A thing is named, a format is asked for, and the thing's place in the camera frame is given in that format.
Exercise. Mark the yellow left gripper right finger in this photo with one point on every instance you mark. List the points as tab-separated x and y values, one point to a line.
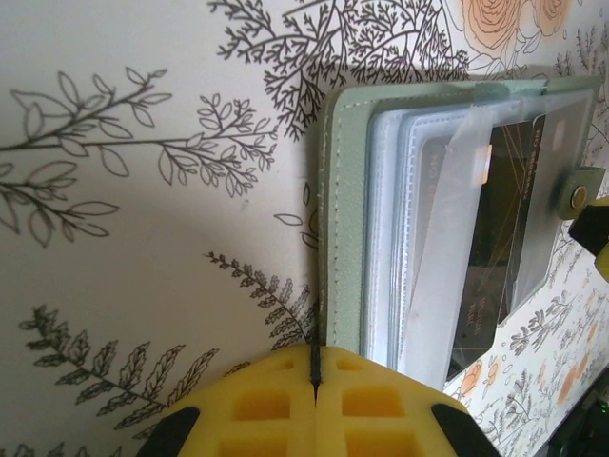
371	414

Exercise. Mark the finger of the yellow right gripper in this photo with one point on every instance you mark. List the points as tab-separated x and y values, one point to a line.
592	228

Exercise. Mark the black credit card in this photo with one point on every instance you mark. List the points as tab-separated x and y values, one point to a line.
480	238

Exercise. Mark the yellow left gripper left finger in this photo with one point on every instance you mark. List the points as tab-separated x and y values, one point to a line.
257	414

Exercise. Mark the sage green card holder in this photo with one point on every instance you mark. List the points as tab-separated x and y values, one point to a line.
347	214

